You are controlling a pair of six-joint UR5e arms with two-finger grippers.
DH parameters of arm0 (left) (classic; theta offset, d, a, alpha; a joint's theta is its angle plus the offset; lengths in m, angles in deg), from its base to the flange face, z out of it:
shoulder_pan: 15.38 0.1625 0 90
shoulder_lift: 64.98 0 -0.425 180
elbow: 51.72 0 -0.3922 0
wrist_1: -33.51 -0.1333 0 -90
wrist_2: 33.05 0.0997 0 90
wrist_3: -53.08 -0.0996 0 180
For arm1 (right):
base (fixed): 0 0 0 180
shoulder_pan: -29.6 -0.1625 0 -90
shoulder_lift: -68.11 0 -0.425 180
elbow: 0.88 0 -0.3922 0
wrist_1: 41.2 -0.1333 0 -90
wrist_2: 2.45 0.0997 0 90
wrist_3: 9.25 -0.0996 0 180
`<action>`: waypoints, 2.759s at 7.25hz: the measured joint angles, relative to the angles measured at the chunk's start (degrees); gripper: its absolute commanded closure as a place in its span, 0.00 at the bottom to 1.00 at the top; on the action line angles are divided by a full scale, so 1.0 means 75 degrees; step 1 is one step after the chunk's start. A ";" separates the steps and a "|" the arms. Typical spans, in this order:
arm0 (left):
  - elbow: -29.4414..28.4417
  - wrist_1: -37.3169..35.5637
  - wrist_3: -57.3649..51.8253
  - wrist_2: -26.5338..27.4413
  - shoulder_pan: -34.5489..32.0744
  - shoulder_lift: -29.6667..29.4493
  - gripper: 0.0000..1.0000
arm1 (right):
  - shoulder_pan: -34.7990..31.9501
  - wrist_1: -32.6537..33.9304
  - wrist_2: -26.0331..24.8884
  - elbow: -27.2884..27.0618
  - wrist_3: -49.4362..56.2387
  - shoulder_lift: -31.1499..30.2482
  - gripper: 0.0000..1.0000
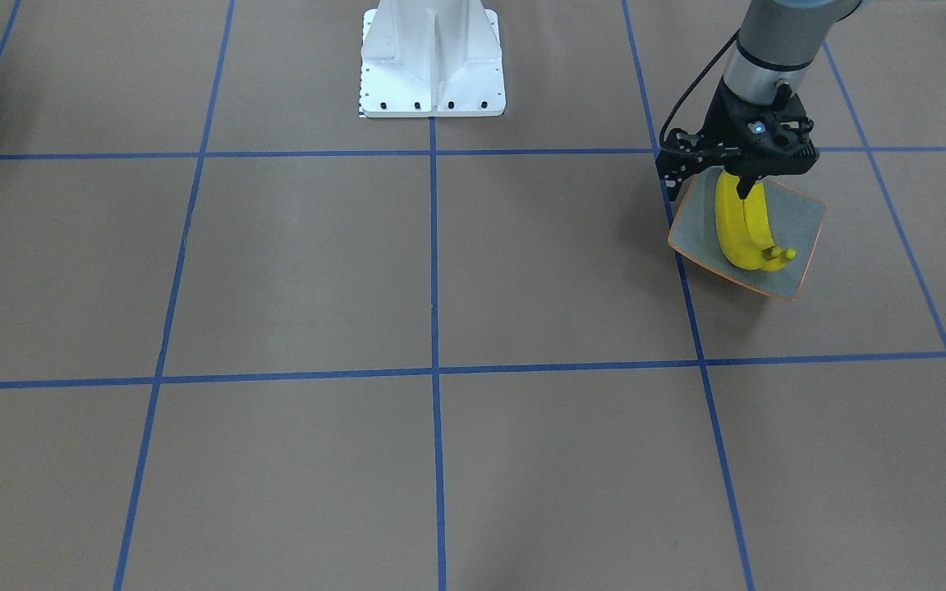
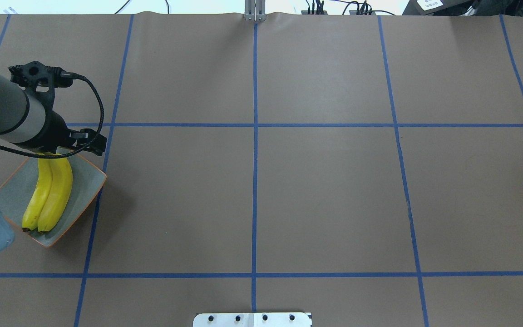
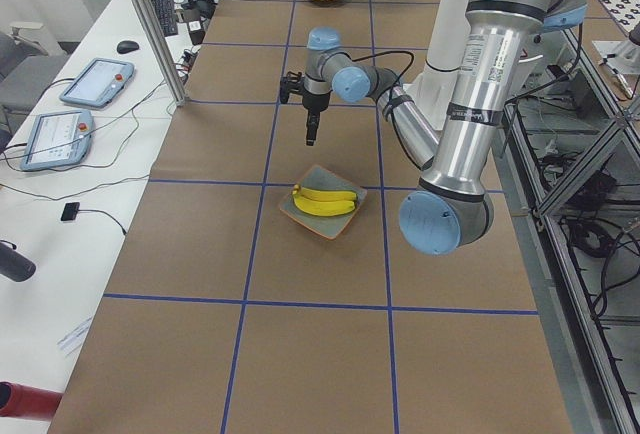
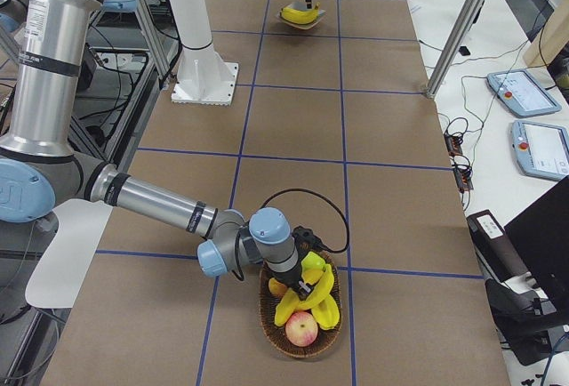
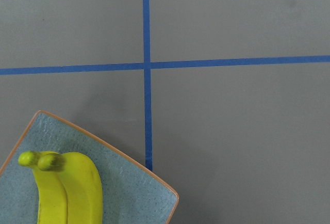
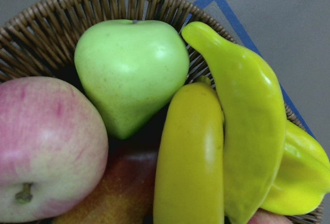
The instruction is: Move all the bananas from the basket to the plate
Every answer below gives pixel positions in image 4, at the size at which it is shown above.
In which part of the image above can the aluminium frame post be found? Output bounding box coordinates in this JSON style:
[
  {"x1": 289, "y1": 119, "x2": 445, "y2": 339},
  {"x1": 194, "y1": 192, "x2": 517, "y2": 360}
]
[{"x1": 425, "y1": 0, "x2": 484, "y2": 99}]

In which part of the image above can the red pink apple near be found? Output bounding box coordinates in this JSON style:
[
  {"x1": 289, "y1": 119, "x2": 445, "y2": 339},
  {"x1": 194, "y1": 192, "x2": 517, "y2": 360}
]
[{"x1": 285, "y1": 311, "x2": 319, "y2": 348}]

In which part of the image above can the yellow banana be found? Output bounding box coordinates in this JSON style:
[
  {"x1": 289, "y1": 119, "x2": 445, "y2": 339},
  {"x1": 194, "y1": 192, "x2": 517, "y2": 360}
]
[
  {"x1": 282, "y1": 3, "x2": 322, "y2": 25},
  {"x1": 274, "y1": 288, "x2": 308, "y2": 327},
  {"x1": 295, "y1": 263, "x2": 335, "y2": 311},
  {"x1": 286, "y1": 7, "x2": 324, "y2": 27}
]

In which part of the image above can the white chair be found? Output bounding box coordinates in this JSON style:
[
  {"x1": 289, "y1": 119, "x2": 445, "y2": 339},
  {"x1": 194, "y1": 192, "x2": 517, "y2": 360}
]
[{"x1": 25, "y1": 199, "x2": 112, "y2": 309}]

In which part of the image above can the black monitor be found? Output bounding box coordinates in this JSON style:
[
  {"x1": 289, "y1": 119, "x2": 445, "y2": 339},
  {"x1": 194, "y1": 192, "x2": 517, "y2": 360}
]
[{"x1": 505, "y1": 178, "x2": 568, "y2": 309}]

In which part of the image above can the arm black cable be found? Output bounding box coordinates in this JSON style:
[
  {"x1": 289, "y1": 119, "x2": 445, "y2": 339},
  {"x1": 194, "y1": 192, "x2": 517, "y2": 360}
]
[{"x1": 260, "y1": 188, "x2": 352, "y2": 254}]

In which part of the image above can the teach pendant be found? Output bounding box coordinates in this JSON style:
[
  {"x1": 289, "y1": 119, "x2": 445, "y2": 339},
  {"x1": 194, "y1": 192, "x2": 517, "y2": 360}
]
[
  {"x1": 511, "y1": 120, "x2": 568, "y2": 181},
  {"x1": 486, "y1": 69, "x2": 561, "y2": 117}
]

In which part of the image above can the red yellow mango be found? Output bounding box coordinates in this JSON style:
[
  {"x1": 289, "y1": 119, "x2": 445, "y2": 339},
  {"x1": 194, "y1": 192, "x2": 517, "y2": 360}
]
[{"x1": 268, "y1": 277, "x2": 288, "y2": 299}]

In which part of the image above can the green apple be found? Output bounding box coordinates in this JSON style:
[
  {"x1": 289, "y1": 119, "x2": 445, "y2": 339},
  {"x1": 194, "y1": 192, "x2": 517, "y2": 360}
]
[{"x1": 301, "y1": 251, "x2": 326, "y2": 271}]

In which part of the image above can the upper teach pendant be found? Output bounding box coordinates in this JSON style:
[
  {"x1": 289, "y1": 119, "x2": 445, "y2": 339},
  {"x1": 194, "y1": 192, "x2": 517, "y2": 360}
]
[{"x1": 486, "y1": 69, "x2": 561, "y2": 117}]

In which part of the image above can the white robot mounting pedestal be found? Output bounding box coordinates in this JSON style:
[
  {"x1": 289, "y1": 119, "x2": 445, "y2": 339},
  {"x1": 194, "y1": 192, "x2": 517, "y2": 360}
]
[{"x1": 170, "y1": 0, "x2": 239, "y2": 106}]

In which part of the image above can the yellow starfruit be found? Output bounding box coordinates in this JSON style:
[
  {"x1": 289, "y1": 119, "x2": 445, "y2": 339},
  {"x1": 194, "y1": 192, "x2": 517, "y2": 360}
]
[{"x1": 310, "y1": 294, "x2": 341, "y2": 331}]

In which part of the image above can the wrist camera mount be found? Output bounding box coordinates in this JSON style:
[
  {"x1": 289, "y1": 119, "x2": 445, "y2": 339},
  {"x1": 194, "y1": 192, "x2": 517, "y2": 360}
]
[{"x1": 292, "y1": 226, "x2": 324, "y2": 255}]

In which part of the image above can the small electronics board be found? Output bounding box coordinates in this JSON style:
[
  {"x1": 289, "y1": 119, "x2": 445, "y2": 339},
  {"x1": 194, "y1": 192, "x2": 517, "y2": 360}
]
[{"x1": 444, "y1": 132, "x2": 474, "y2": 194}]

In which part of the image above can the lower teach pendant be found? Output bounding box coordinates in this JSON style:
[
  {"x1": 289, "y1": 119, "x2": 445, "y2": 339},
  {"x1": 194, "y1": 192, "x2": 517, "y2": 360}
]
[{"x1": 511, "y1": 120, "x2": 568, "y2": 181}]

